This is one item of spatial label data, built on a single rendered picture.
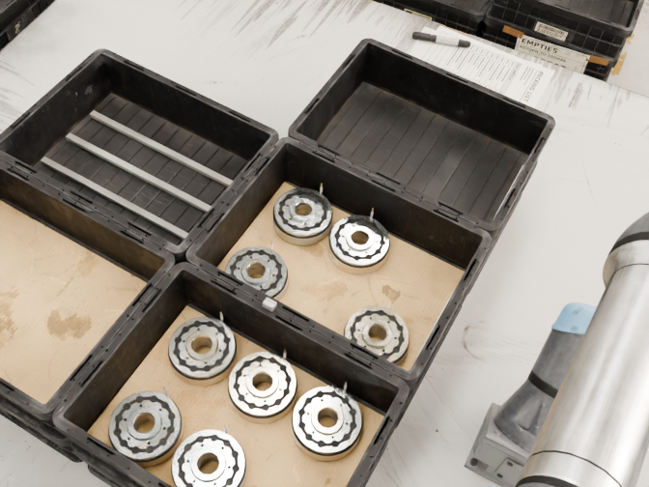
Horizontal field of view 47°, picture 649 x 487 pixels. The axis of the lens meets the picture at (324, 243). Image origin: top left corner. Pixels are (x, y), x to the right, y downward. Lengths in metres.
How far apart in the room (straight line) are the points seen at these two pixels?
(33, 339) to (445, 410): 0.68
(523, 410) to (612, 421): 0.59
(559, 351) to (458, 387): 0.24
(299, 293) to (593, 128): 0.84
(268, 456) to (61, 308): 0.41
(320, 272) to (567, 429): 0.74
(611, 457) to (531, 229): 1.00
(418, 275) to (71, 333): 0.57
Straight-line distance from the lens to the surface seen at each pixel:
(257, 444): 1.12
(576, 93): 1.83
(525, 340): 1.40
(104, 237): 1.24
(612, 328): 0.66
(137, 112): 1.49
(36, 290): 1.29
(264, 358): 1.14
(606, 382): 0.61
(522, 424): 1.18
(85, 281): 1.28
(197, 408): 1.15
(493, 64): 1.83
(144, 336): 1.15
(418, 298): 1.24
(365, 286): 1.24
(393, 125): 1.47
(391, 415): 1.04
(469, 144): 1.46
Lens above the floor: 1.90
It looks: 56 degrees down
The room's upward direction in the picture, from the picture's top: 6 degrees clockwise
